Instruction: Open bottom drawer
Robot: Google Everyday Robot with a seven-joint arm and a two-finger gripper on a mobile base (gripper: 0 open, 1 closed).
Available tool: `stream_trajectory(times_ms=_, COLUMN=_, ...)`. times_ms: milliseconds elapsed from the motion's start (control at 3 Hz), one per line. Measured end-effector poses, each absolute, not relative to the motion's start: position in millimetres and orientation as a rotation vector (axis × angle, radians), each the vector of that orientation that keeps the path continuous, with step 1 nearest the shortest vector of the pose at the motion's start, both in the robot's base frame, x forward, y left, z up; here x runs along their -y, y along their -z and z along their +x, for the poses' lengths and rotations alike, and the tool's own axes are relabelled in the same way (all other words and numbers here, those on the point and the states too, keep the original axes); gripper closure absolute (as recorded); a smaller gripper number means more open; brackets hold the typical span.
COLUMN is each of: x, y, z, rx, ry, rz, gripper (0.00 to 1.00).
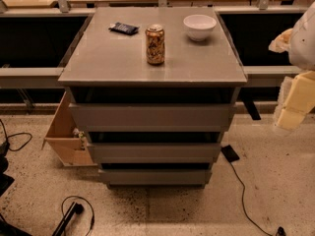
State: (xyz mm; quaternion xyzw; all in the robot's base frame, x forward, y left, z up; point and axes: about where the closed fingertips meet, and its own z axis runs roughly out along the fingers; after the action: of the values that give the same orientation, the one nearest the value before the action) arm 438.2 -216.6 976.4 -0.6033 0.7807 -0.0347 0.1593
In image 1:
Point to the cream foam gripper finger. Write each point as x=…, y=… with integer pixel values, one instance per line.
x=296, y=99

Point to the grey bottom drawer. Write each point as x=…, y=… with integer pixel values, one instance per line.
x=155, y=177

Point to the grey drawer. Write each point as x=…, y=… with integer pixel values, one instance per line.
x=155, y=177
x=154, y=153
x=152, y=117

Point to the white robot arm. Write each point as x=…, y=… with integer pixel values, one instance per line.
x=299, y=42

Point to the grey drawer cabinet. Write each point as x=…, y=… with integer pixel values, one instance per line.
x=101, y=137

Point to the grey middle drawer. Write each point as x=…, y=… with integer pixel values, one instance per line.
x=154, y=153

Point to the grey top drawer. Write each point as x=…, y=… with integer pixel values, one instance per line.
x=152, y=117

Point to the open cardboard box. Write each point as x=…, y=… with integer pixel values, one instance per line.
x=63, y=137

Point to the white ceramic bowl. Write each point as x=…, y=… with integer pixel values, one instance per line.
x=199, y=27

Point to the gold patterned drink can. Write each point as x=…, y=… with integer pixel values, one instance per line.
x=155, y=49

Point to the dark blue snack packet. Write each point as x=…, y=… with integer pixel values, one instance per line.
x=124, y=29

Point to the grey metal rail frame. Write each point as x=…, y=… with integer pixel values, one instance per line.
x=29, y=76

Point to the black power adapter with cable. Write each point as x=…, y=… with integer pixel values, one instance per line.
x=231, y=155

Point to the black stand with cable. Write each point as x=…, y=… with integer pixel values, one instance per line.
x=72, y=206

